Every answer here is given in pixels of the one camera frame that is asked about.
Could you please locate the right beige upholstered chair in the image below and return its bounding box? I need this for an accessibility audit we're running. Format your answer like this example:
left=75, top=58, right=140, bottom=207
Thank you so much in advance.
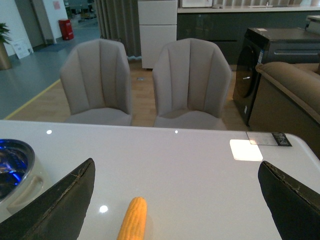
left=152, top=38, right=232, bottom=130

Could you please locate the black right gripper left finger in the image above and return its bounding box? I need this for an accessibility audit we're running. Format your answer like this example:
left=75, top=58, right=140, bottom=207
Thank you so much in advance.
left=0, top=158, right=95, bottom=240

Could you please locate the white sign board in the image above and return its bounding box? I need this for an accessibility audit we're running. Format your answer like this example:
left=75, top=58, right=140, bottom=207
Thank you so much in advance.
left=11, top=39, right=32, bottom=59

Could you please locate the white drawer cabinet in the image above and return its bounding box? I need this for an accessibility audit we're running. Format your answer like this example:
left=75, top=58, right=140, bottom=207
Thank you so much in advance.
left=137, top=0, right=178, bottom=69

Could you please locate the red bin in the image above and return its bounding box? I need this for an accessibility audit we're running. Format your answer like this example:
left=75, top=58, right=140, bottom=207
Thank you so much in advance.
left=58, top=19, right=74, bottom=41

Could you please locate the yellow corn cob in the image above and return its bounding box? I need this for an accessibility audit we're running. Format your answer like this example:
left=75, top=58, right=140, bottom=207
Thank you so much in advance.
left=117, top=196, right=148, bottom=240

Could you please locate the beige upholstered chair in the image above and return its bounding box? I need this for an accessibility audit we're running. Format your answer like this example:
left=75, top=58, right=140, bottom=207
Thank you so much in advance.
left=60, top=39, right=133, bottom=126
left=152, top=38, right=232, bottom=130

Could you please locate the green potted plant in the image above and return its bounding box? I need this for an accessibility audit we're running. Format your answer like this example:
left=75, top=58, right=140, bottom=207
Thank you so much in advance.
left=0, top=23, right=12, bottom=71

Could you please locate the white electric cooking pot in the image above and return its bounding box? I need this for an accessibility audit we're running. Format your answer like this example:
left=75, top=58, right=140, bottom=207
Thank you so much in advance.
left=0, top=139, right=52, bottom=221

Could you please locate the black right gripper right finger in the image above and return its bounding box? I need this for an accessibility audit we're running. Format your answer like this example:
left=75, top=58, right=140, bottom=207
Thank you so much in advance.
left=258, top=161, right=320, bottom=240

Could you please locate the dark kitchen counter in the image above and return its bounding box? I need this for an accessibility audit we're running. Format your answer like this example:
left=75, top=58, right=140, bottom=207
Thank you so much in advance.
left=176, top=10, right=320, bottom=65

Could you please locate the black washing machine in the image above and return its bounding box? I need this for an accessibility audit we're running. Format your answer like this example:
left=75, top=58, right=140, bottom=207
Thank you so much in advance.
left=232, top=27, right=320, bottom=127

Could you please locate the beige sofa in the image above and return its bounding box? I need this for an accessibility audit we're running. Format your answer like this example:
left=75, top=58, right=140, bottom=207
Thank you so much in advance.
left=249, top=62, right=320, bottom=156

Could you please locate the left beige upholstered chair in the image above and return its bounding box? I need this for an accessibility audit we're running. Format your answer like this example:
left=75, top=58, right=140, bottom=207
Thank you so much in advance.
left=60, top=39, right=133, bottom=126

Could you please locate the table label sticker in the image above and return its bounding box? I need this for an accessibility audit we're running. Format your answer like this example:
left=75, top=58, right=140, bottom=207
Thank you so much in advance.
left=246, top=131, right=292, bottom=147

